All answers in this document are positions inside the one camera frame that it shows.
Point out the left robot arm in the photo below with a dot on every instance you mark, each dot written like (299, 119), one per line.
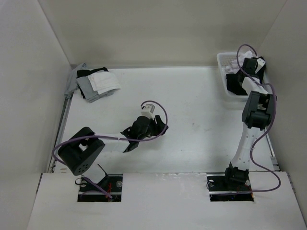
(79, 153)

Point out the folded grey tank top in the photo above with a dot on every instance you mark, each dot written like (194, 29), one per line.
(87, 91)

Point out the folded black tank top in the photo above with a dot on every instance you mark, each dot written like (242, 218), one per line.
(86, 72)

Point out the folded white tank top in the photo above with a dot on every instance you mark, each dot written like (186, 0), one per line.
(103, 82)

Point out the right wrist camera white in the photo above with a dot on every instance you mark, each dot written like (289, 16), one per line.
(260, 64)

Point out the white plastic basket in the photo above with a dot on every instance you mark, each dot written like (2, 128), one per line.
(221, 72)

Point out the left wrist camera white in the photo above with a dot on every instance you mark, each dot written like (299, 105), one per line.
(147, 110)

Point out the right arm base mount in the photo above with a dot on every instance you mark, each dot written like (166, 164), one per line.
(222, 191)

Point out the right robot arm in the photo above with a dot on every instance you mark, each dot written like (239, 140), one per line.
(257, 115)

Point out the grey cloth at corner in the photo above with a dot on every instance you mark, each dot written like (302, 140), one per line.
(72, 85)

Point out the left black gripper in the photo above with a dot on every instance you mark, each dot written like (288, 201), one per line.
(158, 128)

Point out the black tank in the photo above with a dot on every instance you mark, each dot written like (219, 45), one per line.
(234, 81)
(86, 72)

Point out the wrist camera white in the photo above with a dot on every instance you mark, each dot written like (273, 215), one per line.
(147, 110)
(260, 64)

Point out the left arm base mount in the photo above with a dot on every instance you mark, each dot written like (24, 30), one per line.
(112, 184)

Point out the white crumpled tank top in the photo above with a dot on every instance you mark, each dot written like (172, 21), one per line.
(233, 67)

